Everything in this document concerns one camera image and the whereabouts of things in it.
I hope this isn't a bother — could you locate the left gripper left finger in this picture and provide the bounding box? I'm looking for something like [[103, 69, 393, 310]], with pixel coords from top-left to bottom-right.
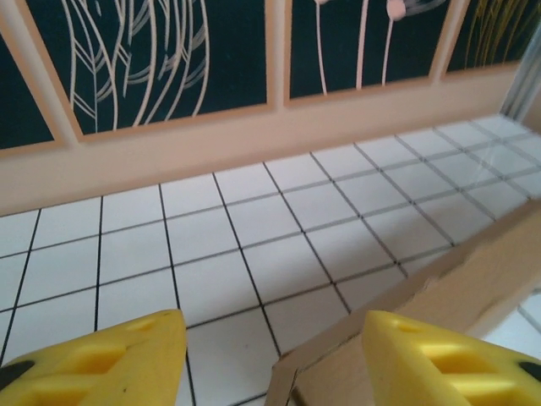
[[0, 309, 189, 406]]

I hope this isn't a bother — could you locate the aluminium corner post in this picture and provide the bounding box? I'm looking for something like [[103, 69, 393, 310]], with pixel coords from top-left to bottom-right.
[[500, 23, 541, 126]]

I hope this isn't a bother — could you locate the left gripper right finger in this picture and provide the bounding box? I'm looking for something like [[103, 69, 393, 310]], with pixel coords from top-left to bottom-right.
[[362, 310, 541, 406]]

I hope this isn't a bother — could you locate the brown cardboard box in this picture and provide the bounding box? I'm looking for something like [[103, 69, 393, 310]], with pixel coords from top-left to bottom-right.
[[270, 198, 541, 406]]

